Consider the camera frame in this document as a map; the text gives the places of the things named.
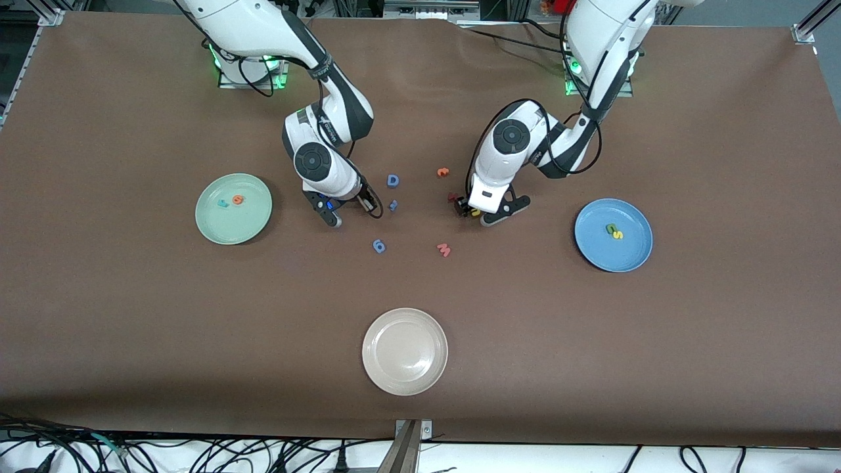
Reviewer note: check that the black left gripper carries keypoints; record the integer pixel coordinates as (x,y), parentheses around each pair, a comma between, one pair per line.
(462,207)

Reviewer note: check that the light green plate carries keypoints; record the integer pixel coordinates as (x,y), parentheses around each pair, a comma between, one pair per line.
(233,220)

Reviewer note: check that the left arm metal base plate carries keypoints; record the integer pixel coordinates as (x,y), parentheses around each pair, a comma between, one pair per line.
(621,92)

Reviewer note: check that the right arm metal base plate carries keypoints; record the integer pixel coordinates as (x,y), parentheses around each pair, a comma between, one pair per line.
(284,75)

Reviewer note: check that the red box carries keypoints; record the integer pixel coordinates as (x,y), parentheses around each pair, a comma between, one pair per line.
(564,5)

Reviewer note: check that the blue foam letter g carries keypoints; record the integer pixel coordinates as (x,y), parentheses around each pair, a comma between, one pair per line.
(379,246)

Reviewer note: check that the pink foam letter w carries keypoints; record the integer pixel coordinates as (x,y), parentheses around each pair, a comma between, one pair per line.
(443,250)

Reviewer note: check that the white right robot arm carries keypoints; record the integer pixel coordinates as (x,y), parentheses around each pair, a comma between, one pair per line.
(263,26)

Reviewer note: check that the blue plate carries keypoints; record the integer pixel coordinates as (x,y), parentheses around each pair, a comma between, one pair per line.
(624,253)

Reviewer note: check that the beige plate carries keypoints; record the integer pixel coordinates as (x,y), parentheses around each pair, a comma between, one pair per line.
(405,351)

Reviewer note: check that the aluminium frame extrusion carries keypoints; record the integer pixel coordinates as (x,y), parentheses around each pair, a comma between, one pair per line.
(49,14)
(808,26)

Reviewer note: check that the metal table bracket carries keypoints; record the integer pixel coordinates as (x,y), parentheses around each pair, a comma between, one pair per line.
(407,447)

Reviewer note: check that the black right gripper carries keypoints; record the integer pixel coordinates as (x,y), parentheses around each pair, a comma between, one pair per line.
(365,195)

